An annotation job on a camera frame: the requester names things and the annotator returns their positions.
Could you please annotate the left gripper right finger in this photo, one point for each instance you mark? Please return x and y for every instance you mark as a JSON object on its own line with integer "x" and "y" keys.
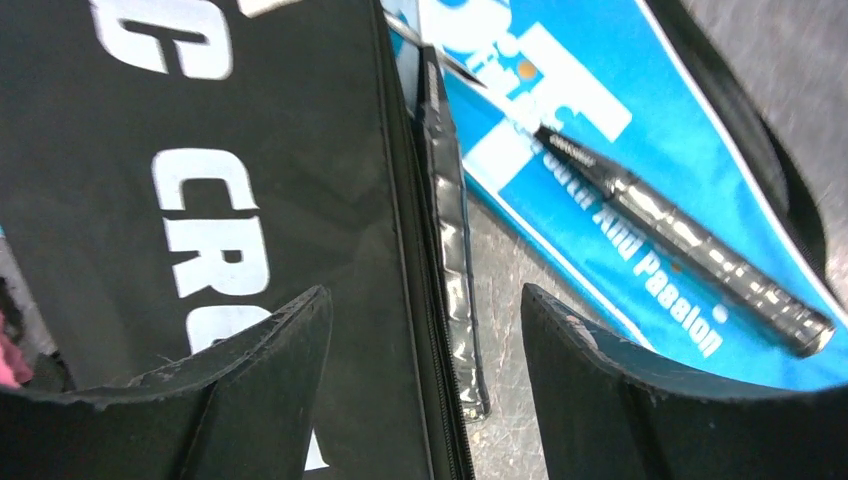
{"x": 608, "y": 408}

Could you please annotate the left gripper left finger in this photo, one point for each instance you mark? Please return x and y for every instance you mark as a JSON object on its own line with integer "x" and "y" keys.
{"x": 240, "y": 409}

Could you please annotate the pink camouflage racket bag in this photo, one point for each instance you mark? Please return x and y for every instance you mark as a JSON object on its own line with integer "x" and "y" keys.
{"x": 15, "y": 371}

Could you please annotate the black Crossway racket bag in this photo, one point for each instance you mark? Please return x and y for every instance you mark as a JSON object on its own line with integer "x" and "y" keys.
{"x": 175, "y": 172}

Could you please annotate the blue Sport racket bag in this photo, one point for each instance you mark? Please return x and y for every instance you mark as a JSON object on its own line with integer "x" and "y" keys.
{"x": 629, "y": 166}

